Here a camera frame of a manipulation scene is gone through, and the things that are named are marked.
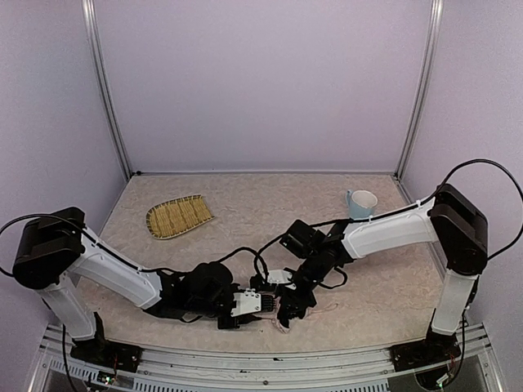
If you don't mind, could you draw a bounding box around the pink folding umbrella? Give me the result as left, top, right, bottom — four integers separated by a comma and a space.
258, 298, 340, 334

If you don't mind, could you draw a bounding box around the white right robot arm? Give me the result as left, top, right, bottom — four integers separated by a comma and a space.
277, 184, 488, 336

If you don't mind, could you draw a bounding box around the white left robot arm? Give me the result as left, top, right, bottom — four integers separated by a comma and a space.
11, 207, 273, 341

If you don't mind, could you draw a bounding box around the woven bamboo tray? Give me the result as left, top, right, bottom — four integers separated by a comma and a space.
145, 194, 214, 240

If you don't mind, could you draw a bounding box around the light blue ceramic mug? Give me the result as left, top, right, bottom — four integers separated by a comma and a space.
346, 189, 378, 219

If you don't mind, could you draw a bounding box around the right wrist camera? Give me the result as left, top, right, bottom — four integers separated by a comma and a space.
249, 269, 296, 292

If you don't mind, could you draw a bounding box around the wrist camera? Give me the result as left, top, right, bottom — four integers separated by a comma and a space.
230, 289, 275, 317
249, 269, 296, 292

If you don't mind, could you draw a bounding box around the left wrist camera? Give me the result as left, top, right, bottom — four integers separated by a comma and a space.
230, 289, 275, 317

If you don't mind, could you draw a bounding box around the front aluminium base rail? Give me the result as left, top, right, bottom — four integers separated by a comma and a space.
24, 324, 506, 391

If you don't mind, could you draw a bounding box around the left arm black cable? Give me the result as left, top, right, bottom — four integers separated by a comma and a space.
0, 214, 270, 283

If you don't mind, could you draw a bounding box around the right rear aluminium corner post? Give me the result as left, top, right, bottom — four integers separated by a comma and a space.
395, 0, 444, 182

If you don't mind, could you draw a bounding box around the aluminium corner post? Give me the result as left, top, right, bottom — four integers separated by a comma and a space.
82, 0, 133, 182
395, 0, 444, 182

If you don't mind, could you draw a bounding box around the left rear aluminium corner post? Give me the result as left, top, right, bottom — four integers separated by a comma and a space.
82, 0, 133, 182

